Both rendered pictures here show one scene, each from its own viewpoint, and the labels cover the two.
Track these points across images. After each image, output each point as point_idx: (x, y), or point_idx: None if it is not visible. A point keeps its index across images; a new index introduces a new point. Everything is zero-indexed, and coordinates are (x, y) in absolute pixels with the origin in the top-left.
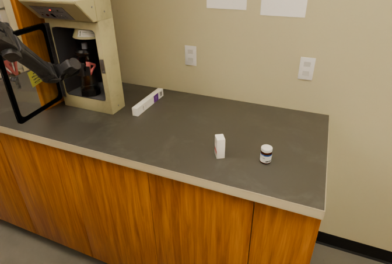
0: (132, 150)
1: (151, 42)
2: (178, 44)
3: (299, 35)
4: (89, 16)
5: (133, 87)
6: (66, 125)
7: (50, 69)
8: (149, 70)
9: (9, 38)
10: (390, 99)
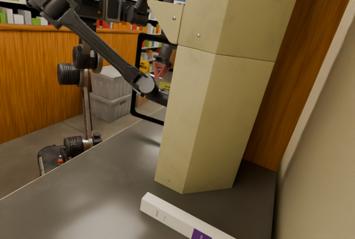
0: (30, 199)
1: (323, 168)
2: (339, 223)
3: None
4: (164, 30)
5: (259, 208)
6: (136, 144)
7: (127, 74)
8: (294, 214)
9: (41, 1)
10: None
